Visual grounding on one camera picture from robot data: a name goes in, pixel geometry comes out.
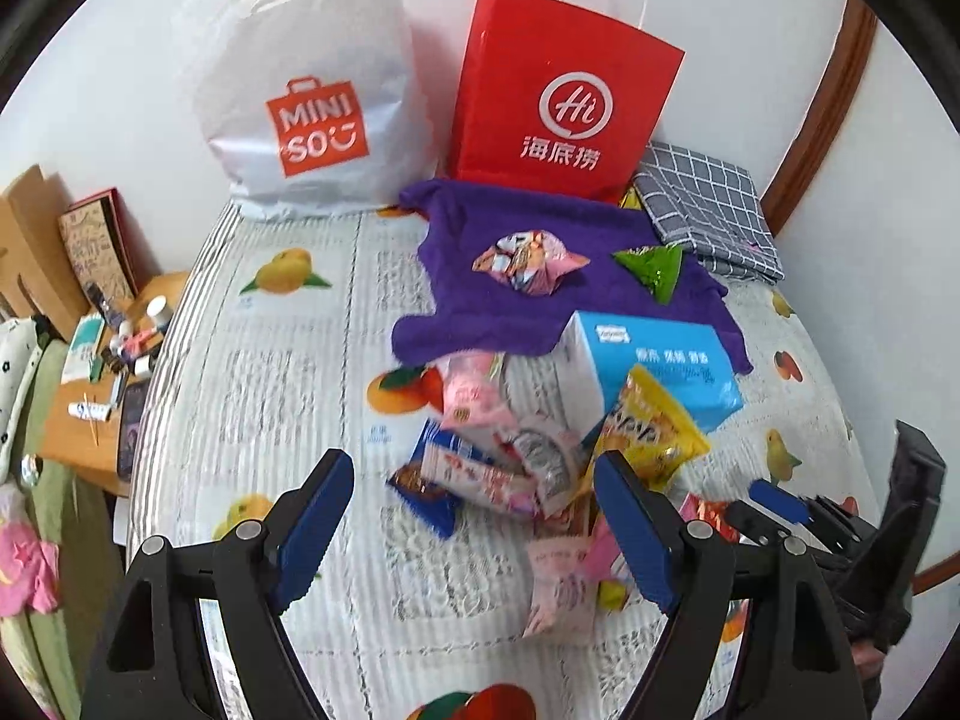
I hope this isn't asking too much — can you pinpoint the green bedding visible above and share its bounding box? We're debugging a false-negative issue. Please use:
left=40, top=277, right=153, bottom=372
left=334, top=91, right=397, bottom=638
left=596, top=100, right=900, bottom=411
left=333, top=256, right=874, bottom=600
left=0, top=315, right=128, bottom=720

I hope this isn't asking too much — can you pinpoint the brown patterned box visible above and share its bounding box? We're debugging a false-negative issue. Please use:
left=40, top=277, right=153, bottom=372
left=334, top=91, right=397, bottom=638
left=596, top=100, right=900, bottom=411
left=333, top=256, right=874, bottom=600
left=58, top=187, right=162, bottom=301

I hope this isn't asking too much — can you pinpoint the blue snack packet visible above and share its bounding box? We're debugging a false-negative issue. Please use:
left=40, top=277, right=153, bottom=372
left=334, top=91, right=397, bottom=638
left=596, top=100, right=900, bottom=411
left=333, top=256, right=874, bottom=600
left=386, top=420, right=458, bottom=539

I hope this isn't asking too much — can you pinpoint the purple towel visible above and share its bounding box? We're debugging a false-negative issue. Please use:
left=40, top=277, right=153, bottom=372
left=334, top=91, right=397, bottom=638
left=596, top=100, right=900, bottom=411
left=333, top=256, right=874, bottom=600
left=391, top=178, right=755, bottom=376

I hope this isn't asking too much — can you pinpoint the blue tissue pack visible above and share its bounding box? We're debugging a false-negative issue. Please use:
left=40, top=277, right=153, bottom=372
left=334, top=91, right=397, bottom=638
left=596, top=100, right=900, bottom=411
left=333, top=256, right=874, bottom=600
left=559, top=310, right=745, bottom=443

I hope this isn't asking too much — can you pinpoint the grey checked folded cloth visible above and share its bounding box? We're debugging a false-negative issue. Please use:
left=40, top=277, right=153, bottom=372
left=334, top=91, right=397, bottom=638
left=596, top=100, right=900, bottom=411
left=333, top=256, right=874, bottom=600
left=630, top=141, right=786, bottom=286

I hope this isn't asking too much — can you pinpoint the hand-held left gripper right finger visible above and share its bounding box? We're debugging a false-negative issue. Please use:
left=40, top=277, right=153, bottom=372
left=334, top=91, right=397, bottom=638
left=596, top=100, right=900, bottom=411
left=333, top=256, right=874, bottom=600
left=592, top=450, right=863, bottom=720

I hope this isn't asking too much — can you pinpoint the yellow-edged pink snack packet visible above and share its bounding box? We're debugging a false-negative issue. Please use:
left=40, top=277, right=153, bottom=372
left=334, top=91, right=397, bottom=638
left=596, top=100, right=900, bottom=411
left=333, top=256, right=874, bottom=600
left=583, top=517, right=632, bottom=614

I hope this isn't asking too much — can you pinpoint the yellow snack packet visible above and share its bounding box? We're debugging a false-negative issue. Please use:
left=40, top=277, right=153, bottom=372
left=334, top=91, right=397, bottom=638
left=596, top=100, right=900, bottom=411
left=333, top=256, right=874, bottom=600
left=592, top=364, right=712, bottom=496

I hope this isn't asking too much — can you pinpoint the red paper bag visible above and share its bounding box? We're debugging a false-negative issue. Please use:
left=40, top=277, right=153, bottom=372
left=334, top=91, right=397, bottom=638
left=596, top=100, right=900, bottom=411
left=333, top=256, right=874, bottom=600
left=446, top=0, right=687, bottom=203

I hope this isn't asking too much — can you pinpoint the pale pink snack packet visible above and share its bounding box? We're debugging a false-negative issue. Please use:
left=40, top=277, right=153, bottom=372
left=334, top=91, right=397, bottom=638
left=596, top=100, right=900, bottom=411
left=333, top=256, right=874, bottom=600
left=521, top=532, right=601, bottom=638

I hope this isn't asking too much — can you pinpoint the wooden nightstand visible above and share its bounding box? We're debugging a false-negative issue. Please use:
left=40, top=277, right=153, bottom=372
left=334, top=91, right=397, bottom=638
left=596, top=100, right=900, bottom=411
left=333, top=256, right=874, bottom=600
left=37, top=270, right=192, bottom=500

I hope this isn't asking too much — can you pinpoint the teal white box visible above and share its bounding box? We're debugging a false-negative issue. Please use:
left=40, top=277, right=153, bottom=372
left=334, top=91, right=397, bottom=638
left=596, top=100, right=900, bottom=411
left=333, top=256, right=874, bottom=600
left=60, top=315, right=106, bottom=383

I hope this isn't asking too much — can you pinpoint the pink colourful snack packet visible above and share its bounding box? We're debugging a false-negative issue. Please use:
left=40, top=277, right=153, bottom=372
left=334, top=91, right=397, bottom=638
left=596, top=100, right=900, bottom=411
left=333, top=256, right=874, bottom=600
left=471, top=229, right=592, bottom=293

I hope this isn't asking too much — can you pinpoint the dark book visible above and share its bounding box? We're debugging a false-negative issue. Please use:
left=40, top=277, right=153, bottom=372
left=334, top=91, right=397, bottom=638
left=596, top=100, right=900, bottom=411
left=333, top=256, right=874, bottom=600
left=116, top=382, right=151, bottom=481

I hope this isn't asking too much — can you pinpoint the silver snack packet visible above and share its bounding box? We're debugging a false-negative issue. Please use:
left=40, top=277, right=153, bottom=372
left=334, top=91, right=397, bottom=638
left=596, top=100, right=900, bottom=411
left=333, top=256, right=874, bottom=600
left=510, top=420, right=586, bottom=515

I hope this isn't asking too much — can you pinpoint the green triangular snack packet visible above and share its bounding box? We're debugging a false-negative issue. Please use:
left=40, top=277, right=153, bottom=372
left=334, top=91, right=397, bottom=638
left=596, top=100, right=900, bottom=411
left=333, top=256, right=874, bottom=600
left=611, top=244, right=685, bottom=306

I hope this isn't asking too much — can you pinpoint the white plastic shopping bag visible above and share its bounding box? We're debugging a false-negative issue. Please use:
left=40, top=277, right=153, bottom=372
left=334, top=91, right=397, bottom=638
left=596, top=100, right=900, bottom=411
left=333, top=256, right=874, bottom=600
left=180, top=0, right=440, bottom=222

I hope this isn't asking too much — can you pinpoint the pink flower cloth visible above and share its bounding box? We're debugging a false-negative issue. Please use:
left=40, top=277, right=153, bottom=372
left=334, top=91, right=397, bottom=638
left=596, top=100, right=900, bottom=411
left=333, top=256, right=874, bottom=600
left=0, top=525, right=61, bottom=616

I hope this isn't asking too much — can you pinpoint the brown wooden door frame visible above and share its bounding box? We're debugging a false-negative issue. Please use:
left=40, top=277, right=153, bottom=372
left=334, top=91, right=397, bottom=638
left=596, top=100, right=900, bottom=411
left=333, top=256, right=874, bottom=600
left=761, top=0, right=878, bottom=237

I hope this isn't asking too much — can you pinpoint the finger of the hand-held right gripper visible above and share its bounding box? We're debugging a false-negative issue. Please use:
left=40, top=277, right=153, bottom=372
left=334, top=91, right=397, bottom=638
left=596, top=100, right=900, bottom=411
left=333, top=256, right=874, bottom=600
left=748, top=478, right=863, bottom=541
left=724, top=501, right=797, bottom=550

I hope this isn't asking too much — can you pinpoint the white dotted pillow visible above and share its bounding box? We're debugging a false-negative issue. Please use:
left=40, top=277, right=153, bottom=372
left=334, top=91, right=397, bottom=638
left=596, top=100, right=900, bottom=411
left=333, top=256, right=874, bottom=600
left=0, top=319, right=46, bottom=481

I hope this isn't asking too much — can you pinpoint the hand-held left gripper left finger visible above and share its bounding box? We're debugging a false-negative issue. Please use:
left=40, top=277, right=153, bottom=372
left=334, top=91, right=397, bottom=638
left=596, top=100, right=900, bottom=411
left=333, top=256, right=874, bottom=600
left=79, top=448, right=355, bottom=720

